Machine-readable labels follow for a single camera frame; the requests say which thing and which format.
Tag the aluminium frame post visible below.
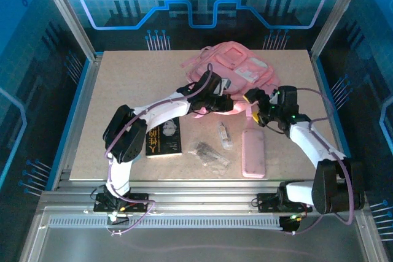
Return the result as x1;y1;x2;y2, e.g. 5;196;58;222
34;0;96;62
309;0;371;57

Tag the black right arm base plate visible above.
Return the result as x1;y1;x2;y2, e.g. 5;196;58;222
257;192;313;214

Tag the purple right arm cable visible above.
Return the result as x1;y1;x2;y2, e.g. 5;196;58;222
284;87;357;237

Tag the pink pencil case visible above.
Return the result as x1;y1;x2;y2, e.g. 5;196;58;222
241;128;267;179

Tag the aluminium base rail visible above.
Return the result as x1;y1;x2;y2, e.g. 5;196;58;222
39;180;368;214

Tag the grey metal tray panel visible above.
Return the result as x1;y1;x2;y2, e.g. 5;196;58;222
18;206;387;262

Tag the black paperback book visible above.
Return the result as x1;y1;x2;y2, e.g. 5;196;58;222
145;117;182;158

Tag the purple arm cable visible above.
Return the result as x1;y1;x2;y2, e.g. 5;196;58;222
284;87;357;237
104;63;214;237

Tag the pink student backpack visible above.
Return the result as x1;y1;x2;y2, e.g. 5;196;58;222
179;41;282;129

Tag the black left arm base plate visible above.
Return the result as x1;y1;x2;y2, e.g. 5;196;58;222
93;192;150;214

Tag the slotted grey cable duct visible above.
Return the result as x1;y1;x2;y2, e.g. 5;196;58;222
48;217;285;229

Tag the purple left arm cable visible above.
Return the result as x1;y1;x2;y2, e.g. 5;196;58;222
104;63;214;237

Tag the aluminium side rail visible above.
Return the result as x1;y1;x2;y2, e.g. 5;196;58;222
52;52;104;191

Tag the black controller box with lights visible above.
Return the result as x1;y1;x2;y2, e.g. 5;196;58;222
279;215;303;234

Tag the small clear glue bottle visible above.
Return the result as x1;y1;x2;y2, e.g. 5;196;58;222
217;120;234;151

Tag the clear plastic bag of pens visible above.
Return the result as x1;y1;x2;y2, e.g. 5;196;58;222
187;141;232;179

